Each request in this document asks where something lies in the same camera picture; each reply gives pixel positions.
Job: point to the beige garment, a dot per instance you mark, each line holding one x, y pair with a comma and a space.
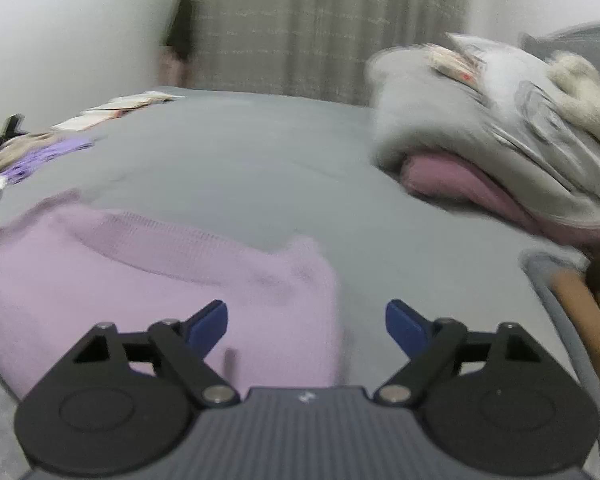
15, 150

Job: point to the white and orange folded cloth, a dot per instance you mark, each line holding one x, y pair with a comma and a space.
105, 110

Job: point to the person's leg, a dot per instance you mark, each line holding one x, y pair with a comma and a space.
580, 320

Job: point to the purple garment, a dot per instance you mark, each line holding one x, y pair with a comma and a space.
45, 157

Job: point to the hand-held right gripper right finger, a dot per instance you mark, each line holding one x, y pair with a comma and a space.
404, 329

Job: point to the black hanging cloth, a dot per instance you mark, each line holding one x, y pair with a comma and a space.
180, 30

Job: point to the grey bed sheet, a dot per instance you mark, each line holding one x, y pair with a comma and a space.
280, 185

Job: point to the black device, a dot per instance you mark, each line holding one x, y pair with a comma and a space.
11, 125

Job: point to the pink hanging cloth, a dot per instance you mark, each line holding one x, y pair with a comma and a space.
172, 70

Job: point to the pink blanket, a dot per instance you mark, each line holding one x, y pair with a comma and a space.
445, 175

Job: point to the grey headboard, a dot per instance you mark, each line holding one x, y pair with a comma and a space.
590, 37

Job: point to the grey cloth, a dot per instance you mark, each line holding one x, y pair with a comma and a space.
545, 285

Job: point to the grey quilt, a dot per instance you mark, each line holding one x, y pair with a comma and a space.
430, 110

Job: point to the printed pillow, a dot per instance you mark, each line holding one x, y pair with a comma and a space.
510, 70

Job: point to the lilac knitted sweater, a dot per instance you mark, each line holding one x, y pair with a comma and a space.
130, 285

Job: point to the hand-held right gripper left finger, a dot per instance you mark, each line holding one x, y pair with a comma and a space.
211, 329

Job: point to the white plush toy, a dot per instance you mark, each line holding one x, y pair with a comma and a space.
580, 95

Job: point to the grey starry curtain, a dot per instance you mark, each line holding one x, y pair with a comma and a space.
330, 25

